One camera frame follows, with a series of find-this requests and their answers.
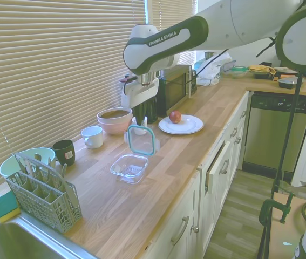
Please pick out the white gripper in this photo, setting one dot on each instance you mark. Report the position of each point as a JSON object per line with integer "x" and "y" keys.
{"x": 144, "y": 91}

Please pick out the clear lid with teal seal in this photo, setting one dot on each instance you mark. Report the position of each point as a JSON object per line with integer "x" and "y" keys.
{"x": 142, "y": 140}

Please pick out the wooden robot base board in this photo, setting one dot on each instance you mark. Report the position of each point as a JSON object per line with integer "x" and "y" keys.
{"x": 285, "y": 237}

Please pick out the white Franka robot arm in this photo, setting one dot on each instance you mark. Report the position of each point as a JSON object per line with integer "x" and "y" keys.
{"x": 223, "y": 27}

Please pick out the clear glass food container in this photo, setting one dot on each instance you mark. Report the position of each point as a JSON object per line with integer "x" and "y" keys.
{"x": 128, "y": 170}

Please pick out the blue lidded plastic container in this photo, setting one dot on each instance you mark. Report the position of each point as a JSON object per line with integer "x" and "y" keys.
{"x": 228, "y": 67}

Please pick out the black takeaway container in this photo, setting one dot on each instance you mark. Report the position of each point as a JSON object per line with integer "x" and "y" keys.
{"x": 287, "y": 82}

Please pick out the grey bowl with brown inside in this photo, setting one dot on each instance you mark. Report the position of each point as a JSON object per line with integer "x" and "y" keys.
{"x": 115, "y": 114}

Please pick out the pink bowl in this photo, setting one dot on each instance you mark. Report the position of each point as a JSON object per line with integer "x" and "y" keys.
{"x": 112, "y": 129}

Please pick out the red apple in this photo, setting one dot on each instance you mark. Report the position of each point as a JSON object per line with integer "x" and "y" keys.
{"x": 175, "y": 116}

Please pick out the black microwave oven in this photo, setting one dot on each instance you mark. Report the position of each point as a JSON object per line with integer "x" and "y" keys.
{"x": 175, "y": 89}

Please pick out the white dinner plate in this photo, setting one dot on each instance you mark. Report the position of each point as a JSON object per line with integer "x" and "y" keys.
{"x": 187, "y": 125}

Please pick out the white plastic bag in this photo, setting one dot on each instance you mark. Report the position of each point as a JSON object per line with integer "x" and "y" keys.
{"x": 209, "y": 74}

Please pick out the black plastic cup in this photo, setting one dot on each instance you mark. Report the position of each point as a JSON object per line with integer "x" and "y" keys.
{"x": 63, "y": 152}

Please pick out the beige window blind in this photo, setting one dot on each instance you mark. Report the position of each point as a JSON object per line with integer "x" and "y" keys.
{"x": 169, "y": 13}
{"x": 61, "y": 67}

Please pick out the silver cutlery piece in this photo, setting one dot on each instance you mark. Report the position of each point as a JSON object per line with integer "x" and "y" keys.
{"x": 63, "y": 171}
{"x": 26, "y": 166}
{"x": 37, "y": 162}
{"x": 49, "y": 163}

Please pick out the round metal cabinet knob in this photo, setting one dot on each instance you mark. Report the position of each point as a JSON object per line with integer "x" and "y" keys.
{"x": 195, "y": 229}
{"x": 237, "y": 139}

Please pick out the green lidded glass bowl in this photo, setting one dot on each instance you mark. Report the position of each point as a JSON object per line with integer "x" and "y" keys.
{"x": 239, "y": 71}

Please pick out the white kitchen base cabinet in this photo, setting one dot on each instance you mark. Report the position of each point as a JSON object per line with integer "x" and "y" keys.
{"x": 217, "y": 205}

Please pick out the yellow cloth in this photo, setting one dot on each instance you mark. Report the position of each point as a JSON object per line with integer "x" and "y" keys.
{"x": 262, "y": 68}

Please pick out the grey plastic cutlery basket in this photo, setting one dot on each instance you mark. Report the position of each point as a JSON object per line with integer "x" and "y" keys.
{"x": 44, "y": 205}

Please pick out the light green bowl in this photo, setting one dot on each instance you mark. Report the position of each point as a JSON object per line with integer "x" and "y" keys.
{"x": 9, "y": 167}

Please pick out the stacked white plates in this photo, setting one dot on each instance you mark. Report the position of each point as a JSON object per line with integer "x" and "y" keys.
{"x": 286, "y": 70}

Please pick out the green metal clamp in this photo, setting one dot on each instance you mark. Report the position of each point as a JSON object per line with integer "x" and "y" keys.
{"x": 266, "y": 213}

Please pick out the yellow green sponge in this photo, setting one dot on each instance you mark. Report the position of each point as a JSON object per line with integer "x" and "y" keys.
{"x": 5, "y": 205}

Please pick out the stainless steel double sink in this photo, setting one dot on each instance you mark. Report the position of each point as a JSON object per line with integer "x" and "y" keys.
{"x": 20, "y": 242}

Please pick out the black camera stand pole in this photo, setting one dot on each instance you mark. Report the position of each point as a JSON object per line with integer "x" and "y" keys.
{"x": 290, "y": 121}

